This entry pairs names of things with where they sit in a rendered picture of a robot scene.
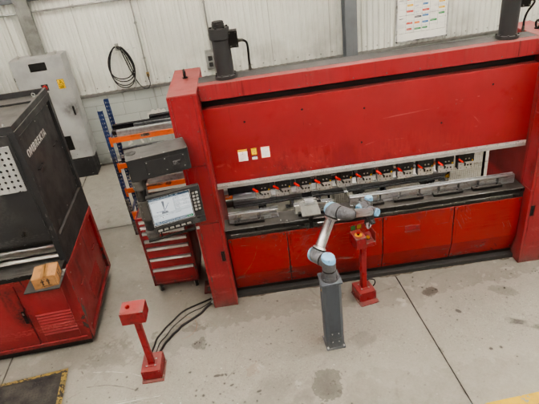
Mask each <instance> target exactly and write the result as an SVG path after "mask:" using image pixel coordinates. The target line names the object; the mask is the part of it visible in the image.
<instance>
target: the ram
mask: <svg viewBox="0 0 539 404"><path fill-rule="evenodd" d="M538 67H539V62H537V61H535V60H533V61H527V62H521V63H510V64H505V65H499V66H493V67H482V68H476V69H471V70H465V71H454V72H448V73H443V74H437V75H426V76H420V77H415V78H408V79H397V80H391V81H386V82H380V83H369V84H363V85H358V86H352V87H341V88H335V89H330V90H324V91H313V92H307V93H301V94H296V95H285V96H279V97H273V98H268V99H257V100H251V101H245V102H239V103H228V104H222V105H216V106H211V107H202V112H203V116H204V121H205V128H206V133H207V137H208V142H209V149H210V153H211V157H212V162H213V169H214V173H215V177H216V182H217V185H218V184H224V183H230V182H236V181H242V180H251V179H257V178H263V177H269V176H280V175H285V174H291V173H297V172H307V171H313V170H318V169H324V168H335V167H341V166H347V165H352V164H362V163H368V162H374V161H380V160H390V159H396V158H402V157H408V156H417V155H423V154H429V153H435V152H445V151H451V150H457V149H463V148H469V147H479V146H484V145H490V144H496V143H507V142H513V141H518V140H524V139H526V138H527V133H528V128H529V119H530V115H531V110H532V105H533V96H534V91H535V86H536V81H537V72H538ZM524 145H525V143H517V144H511V145H505V146H499V147H489V148H483V149H478V150H472V151H462V152H456V153H450V154H444V155H438V156H428V157H423V158H417V159H411V160H400V161H395V162H389V163H383V164H372V165H367V166H362V167H356V168H345V169H339V170H333V171H328V172H317V173H312V174H306V175H300V176H290V177H284V178H278V179H272V180H262V181H257V182H251V183H245V184H234V185H229V186H223V187H217V190H220V189H226V188H236V187H241V186H247V185H253V184H263V183H269V182H275V181H281V180H291V179H297V178H302V177H308V176H319V175H325V174H331V173H336V172H346V171H352V170H358V169H364V168H374V167H380V166H386V165H392V164H401V163H407V162H413V161H419V160H429V159H435V158H441V157H446V156H457V155H463V154H468V153H474V152H485V151H491V150H496V149H502V148H507V147H518V146H524ZM266 146H269V150H270V156H271V157H266V158H262V157H261V149H260V147H266ZM251 148H256V149H257V154H256V155H252V153H251ZM244 149H247V154H248V160H246V161H240V162H239V157H238V152H237V151H238V150H244ZM252 156H257V159H256V160H253V159H252Z"/></svg>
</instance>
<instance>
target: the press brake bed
mask: <svg viewBox="0 0 539 404"><path fill-rule="evenodd" d="M522 196H523V192H514V193H508V194H502V195H497V196H486V197H481V198H475V199H469V200H459V201H453V202H447V203H442V204H432V205H426V206H420V207H414V208H405V209H399V210H393V211H387V212H381V213H380V214H379V216H374V219H375V224H373V225H372V226H371V227H372V228H373V229H374V230H375V232H376V234H375V245H373V246H371V247H367V279H368V278H373V277H383V276H386V275H393V274H399V273H409V272H416V271H421V270H427V269H437V268H442V267H448V266H454V265H464V264H470V263H476V262H481V261H491V260H497V259H502V258H506V257H512V256H513V254H512V252H511V251H510V247H511V245H512V242H513V239H514V237H515V235H516V232H517V224H518V219H519V214H520V210H521V201H522ZM363 222H364V219H363V217H357V218H355V219H353V220H340V219H338V220H337V221H335V222H334V226H333V228H332V230H331V233H330V236H329V239H328V241H327V243H326V247H325V249H326V253H333V254H334V256H335V259H336V269H337V270H338V273H339V275H340V277H341V279H342V282H347V281H357V280H360V268H359V250H356V249H355V247H354V246H353V245H352V243H351V242H350V228H349V226H351V225H355V224H361V223H363ZM323 223H324V220H322V221H317V222H313V224H314V227H313V228H310V225H309V223H305V224H295V225H289V226H284V227H278V228H268V229H262V230H257V231H251V232H240V233H234V234H229V235H226V238H227V242H228V246H229V255H230V259H231V263H232V267H233V275H234V278H235V281H236V285H237V295H238V298H239V297H247V296H254V295H259V294H265V293H276V292H281V291H287V290H293V289H302V288H307V287H314V286H319V285H320V284H319V279H318V275H317V273H321V272H322V267H321V266H320V265H317V264H315V263H314V262H312V261H310V260H309V259H308V257H307V253H308V250H309V249H310V248H311V247H313V245H315V244H316V242H317V239H318V236H319V233H320V232H321V229H322V225H323ZM415 224H419V229H420V231H417V232H407V233H405V226H409V225H415Z"/></svg>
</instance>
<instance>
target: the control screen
mask: <svg viewBox="0 0 539 404"><path fill-rule="evenodd" d="M148 203H149V207H150V209H151V213H152V218H153V220H154V224H155V226H158V225H161V224H167V223H169V222H173V221H176V220H181V219H184V218H187V217H190V216H194V213H193V207H192V203H191V200H190V196H189V192H188V190H187V191H183V192H178V193H175V194H172V195H168V196H163V197H160V198H156V199H153V200H148ZM162 216H165V218H164V219H161V217H162Z"/></svg>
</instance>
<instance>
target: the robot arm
mask: <svg viewBox="0 0 539 404"><path fill-rule="evenodd" d="M324 212H325V220H324V223H323V225H322V229H321V232H320V233H319V236H318V239H317V242H316V244H315V245H313V247H311V248H310V249H309V250H308V253H307V257H308V259H309V260H310V261H312V262H314V263H315V264H317V265H320V266H321V267H322V274H321V280H322V281H323V282H325V283H327V284H332V283H335V282H336V281H337V280H338V273H337V270H336V259H335V256H334V254H333V253H331V252H326V249H325V247H326V243H327V241H328V239H329V236H330V233H331V230H332V228H333V226H334V222H335V221H337V220H338V219H340V220H353V219H355V218H357V217H363V219H364V224H365V225H366V227H367V229H369V228H370V227H371V226H372V225H373V224H375V219H374V216H379V214H380V209H378V208H376V207H373V197H372V196H371V195H366V196H365V197H364V200H363V201H362V202H360V203H359V204H357V205H356V206H355V209H353V208H347V207H344V206H342V205H340V204H337V203H335V202H329V203H327V204H326V206H325V207H324ZM368 225H369V226H368Z"/></svg>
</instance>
